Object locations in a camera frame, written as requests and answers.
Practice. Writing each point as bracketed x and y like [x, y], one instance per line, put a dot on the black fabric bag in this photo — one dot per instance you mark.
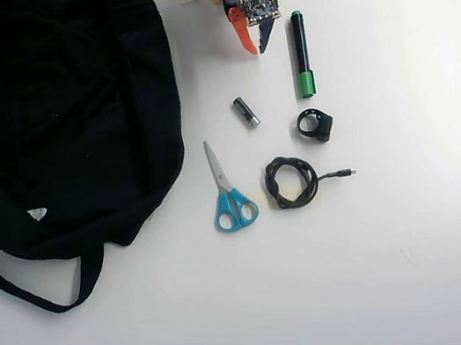
[48, 124]

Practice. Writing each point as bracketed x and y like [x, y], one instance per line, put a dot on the bare camera circuit board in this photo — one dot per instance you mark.
[258, 4]

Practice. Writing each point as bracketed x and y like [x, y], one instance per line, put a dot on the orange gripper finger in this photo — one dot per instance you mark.
[242, 29]

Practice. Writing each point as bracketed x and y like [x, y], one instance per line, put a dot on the green and black marker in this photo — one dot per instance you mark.
[301, 52]

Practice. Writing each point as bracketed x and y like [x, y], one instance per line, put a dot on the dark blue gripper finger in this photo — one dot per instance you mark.
[265, 36]

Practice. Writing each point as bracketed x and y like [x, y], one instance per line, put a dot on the black tape roll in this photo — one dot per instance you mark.
[292, 192]

